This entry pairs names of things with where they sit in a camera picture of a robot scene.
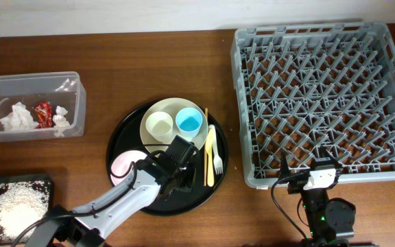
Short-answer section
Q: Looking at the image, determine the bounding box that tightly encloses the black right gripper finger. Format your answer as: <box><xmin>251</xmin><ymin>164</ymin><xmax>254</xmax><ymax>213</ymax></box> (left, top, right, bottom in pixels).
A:
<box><xmin>278</xmin><ymin>151</ymin><xmax>290</xmax><ymax>180</ymax></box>
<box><xmin>319</xmin><ymin>146</ymin><xmax>342</xmax><ymax>169</ymax></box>

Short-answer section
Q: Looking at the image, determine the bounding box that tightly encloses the cream plastic cup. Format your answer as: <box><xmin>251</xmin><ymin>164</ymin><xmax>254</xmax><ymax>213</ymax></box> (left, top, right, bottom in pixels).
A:
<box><xmin>145</xmin><ymin>111</ymin><xmax>173</xmax><ymax>143</ymax></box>

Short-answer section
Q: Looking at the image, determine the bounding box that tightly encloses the pink small bowl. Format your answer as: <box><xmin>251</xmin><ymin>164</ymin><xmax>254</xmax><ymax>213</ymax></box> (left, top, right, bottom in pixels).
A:
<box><xmin>110</xmin><ymin>150</ymin><xmax>147</xmax><ymax>186</ymax></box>

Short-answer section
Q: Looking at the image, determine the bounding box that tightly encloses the small white tissue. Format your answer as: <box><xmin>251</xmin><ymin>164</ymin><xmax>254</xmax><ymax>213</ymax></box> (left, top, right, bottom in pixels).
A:
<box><xmin>52</xmin><ymin>106</ymin><xmax>71</xmax><ymax>137</ymax></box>

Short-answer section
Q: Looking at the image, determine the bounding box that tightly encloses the red snack wrapper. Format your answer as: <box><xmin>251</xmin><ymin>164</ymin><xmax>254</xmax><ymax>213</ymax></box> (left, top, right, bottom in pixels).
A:
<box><xmin>34</xmin><ymin>101</ymin><xmax>52</xmax><ymax>128</ymax></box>

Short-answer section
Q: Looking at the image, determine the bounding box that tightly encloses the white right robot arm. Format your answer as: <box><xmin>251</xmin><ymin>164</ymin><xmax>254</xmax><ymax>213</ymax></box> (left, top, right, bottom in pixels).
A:
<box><xmin>288</xmin><ymin>146</ymin><xmax>356</xmax><ymax>246</ymax></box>

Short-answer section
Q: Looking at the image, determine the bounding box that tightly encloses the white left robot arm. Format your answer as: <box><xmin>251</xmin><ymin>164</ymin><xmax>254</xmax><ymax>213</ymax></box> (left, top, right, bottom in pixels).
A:
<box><xmin>20</xmin><ymin>136</ymin><xmax>200</xmax><ymax>246</ymax></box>

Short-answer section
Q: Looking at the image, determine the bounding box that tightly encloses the grey dishwasher rack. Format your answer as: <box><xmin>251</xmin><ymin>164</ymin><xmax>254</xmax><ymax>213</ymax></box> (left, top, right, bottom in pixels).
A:
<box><xmin>230</xmin><ymin>22</ymin><xmax>395</xmax><ymax>189</ymax></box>

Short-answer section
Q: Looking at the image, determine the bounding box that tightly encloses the clear plastic waste bin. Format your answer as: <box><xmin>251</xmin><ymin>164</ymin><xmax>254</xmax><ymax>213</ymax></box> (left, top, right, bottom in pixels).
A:
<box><xmin>0</xmin><ymin>71</ymin><xmax>86</xmax><ymax>142</ymax></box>

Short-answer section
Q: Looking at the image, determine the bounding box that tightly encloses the black food waste tray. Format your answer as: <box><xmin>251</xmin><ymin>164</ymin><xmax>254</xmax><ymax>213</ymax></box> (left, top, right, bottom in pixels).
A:
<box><xmin>0</xmin><ymin>174</ymin><xmax>54</xmax><ymax>246</ymax></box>

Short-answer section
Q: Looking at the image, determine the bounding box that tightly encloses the white plastic fork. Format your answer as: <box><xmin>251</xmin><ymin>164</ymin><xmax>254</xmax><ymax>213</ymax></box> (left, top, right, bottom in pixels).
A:
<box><xmin>209</xmin><ymin>124</ymin><xmax>223</xmax><ymax>175</ymax></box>

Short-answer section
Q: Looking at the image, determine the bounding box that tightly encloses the yellow plastic knife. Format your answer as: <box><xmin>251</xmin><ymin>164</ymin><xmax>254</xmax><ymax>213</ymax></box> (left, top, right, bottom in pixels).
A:
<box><xmin>205</xmin><ymin>128</ymin><xmax>215</xmax><ymax>187</ymax></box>

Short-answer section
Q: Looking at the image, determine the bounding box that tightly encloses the light blue plastic cup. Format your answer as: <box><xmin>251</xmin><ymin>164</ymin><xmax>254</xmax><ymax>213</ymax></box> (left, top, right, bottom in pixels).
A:
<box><xmin>176</xmin><ymin>107</ymin><xmax>203</xmax><ymax>138</ymax></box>

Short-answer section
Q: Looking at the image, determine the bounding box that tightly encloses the black round tray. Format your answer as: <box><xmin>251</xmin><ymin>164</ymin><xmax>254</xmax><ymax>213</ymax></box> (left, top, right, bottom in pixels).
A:
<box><xmin>106</xmin><ymin>100</ymin><xmax>229</xmax><ymax>216</ymax></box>

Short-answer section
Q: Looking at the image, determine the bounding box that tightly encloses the cream round plate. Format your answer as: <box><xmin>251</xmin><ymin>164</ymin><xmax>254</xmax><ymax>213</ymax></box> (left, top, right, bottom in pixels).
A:
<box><xmin>140</xmin><ymin>98</ymin><xmax>208</xmax><ymax>152</ymax></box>

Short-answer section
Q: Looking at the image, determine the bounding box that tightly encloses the wooden chopstick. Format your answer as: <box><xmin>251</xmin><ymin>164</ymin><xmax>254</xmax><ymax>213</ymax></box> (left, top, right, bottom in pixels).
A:
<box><xmin>203</xmin><ymin>108</ymin><xmax>208</xmax><ymax>186</ymax></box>

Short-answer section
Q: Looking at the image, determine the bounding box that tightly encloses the large crumpled white tissue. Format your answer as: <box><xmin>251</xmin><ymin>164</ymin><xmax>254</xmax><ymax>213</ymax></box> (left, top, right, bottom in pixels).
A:
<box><xmin>0</xmin><ymin>102</ymin><xmax>39</xmax><ymax>131</ymax></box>

